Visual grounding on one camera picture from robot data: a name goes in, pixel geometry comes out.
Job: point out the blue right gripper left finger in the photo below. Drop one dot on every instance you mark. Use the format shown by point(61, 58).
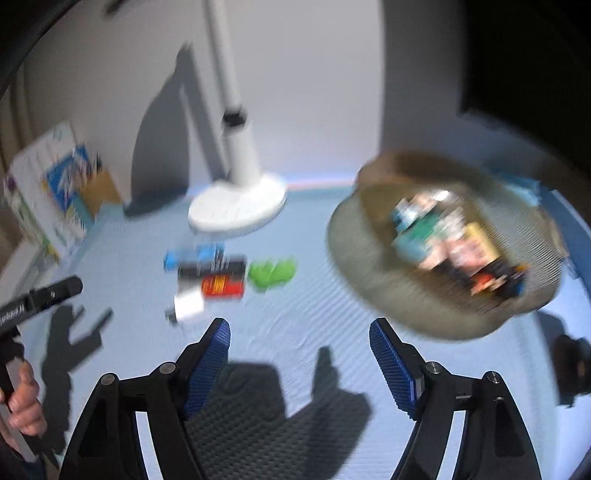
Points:
point(203, 375)

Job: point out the black lighter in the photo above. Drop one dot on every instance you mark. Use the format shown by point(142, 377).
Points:
point(231, 266)

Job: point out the yellow rectangular box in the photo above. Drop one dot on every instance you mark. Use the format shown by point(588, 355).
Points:
point(481, 251)

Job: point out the white small box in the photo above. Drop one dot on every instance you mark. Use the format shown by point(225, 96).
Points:
point(187, 305)

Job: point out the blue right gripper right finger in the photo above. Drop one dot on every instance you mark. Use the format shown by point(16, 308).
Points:
point(397, 363)

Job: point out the green round object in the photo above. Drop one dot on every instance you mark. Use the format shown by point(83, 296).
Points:
point(424, 228)

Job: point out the golden ribbed bowl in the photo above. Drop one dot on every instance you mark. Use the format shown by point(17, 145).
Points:
point(397, 189)

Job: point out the red lighter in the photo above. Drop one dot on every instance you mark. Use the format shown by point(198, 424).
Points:
point(222, 286)

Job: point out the brown pen holder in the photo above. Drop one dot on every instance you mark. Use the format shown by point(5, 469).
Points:
point(98, 191)

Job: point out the blue textured table mat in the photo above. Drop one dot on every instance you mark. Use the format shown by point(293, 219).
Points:
point(302, 395)

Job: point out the white desk lamp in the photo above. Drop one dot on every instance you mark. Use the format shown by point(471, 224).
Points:
point(248, 197)

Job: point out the blue lighter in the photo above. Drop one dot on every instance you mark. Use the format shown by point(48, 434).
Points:
point(200, 253)

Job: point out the green plastic toy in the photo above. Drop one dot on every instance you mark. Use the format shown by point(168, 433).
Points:
point(264, 275)

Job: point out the person's left hand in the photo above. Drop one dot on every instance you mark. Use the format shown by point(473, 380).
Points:
point(26, 413)

